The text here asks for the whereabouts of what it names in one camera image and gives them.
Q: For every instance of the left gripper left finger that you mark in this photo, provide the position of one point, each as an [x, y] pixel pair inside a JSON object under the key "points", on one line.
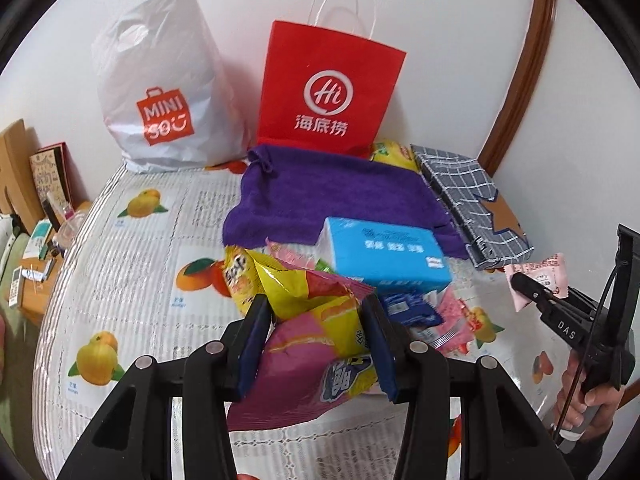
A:
{"points": [[244, 341]]}

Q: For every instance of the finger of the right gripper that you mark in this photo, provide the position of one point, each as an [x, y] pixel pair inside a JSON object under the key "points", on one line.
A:
{"points": [[526, 291]]}

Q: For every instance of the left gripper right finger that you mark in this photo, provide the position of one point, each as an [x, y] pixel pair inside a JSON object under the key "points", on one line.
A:
{"points": [[388, 344]]}

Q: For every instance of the small pink candy packet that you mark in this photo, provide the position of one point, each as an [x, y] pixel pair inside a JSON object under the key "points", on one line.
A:
{"points": [[550, 273]]}

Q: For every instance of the blue snack packet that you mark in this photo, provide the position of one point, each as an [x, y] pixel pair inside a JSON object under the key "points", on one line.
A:
{"points": [[410, 309]]}

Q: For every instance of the pink yellow snack bag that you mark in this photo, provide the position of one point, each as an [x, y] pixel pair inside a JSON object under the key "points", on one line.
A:
{"points": [[316, 356]]}

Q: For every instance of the right hand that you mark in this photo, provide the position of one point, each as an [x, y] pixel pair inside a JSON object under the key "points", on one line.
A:
{"points": [[604, 397]]}

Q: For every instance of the white pink snack packet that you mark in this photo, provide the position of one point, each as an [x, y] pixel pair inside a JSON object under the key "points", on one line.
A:
{"points": [[452, 336]]}

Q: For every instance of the yellow orange snack packet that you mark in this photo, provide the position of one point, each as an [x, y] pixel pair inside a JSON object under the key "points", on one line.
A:
{"points": [[241, 277]]}

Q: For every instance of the grey checkered fabric box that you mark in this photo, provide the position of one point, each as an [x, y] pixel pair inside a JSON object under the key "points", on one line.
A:
{"points": [[492, 233]]}

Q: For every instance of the blue tissue pack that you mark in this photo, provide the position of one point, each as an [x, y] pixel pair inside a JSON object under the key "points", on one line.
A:
{"points": [[388, 257]]}

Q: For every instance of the fruit print tablecloth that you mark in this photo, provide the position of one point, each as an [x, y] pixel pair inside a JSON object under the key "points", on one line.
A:
{"points": [[119, 278]]}

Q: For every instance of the purple towel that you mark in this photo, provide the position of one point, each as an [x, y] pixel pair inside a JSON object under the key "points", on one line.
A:
{"points": [[287, 193]]}

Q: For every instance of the yellow snack bag behind towel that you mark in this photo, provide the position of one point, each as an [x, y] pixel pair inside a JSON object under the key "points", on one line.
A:
{"points": [[394, 154]]}

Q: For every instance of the white Miniso plastic bag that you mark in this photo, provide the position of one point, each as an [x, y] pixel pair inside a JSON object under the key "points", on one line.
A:
{"points": [[163, 91]]}

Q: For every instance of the red paper shopping bag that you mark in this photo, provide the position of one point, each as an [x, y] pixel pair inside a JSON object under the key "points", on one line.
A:
{"points": [[325, 90]]}

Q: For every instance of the brown door frame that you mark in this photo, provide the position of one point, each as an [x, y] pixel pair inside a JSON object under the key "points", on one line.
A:
{"points": [[521, 87]]}

